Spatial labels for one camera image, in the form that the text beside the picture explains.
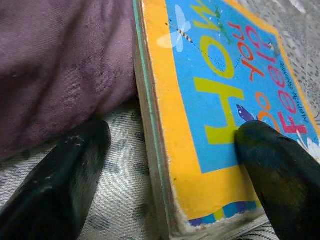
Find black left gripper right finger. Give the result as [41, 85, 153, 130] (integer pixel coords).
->
[235, 120, 320, 240]

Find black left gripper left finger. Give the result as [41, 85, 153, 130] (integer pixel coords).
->
[0, 119, 111, 240]

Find yellow blue children's board book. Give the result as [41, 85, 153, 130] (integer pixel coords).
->
[132, 0, 320, 239]

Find purple cartoon print quilt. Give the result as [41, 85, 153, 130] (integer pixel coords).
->
[0, 0, 141, 161]

